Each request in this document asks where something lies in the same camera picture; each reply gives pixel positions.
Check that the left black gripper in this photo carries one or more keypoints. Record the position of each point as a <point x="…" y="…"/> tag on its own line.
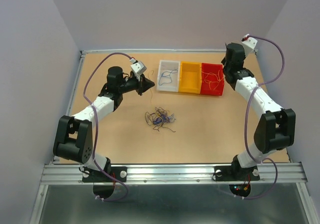
<point x="144" y="84"/>

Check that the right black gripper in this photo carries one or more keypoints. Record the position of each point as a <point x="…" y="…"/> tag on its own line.
<point x="223" y="61"/>

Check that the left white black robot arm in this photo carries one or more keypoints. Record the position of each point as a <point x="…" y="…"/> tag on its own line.
<point x="74" y="137"/>

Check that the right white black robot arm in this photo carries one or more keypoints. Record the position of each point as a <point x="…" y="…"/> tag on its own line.
<point x="276" y="127"/>

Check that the red plastic bin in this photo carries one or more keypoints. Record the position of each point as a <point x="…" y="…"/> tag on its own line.
<point x="212" y="79"/>

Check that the white plastic bin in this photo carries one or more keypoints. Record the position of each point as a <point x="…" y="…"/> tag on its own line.
<point x="168" y="76"/>

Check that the yellow plastic bin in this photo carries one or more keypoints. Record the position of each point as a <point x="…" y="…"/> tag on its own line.
<point x="190" y="77"/>

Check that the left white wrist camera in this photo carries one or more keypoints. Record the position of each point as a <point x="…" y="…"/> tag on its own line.
<point x="138" y="68"/>

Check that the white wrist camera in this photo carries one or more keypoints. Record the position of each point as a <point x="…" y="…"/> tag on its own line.
<point x="249" y="44"/>
<point x="138" y="68"/>

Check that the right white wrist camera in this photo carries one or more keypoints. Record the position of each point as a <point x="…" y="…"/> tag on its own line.
<point x="249" y="44"/>

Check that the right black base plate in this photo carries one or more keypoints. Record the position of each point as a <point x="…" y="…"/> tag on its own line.
<point x="229" y="173"/>

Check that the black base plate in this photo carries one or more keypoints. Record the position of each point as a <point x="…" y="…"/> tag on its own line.
<point x="229" y="173"/>
<point x="93" y="176"/>

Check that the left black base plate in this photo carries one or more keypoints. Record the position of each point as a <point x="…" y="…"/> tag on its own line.
<point x="93" y="176"/>

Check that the aluminium front rail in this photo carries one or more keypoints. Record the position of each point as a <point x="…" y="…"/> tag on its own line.
<point x="171" y="174"/>

